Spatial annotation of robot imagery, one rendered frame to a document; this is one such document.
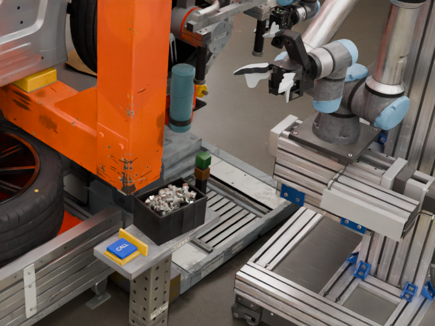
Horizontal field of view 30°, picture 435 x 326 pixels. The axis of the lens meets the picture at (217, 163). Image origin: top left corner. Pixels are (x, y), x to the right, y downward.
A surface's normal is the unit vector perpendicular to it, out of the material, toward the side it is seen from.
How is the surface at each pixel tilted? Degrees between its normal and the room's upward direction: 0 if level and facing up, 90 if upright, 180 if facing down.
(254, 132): 0
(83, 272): 90
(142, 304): 90
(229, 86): 0
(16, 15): 90
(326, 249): 0
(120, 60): 90
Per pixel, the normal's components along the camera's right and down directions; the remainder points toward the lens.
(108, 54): -0.65, 0.38
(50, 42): 0.76, 0.42
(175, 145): 0.09, -0.82
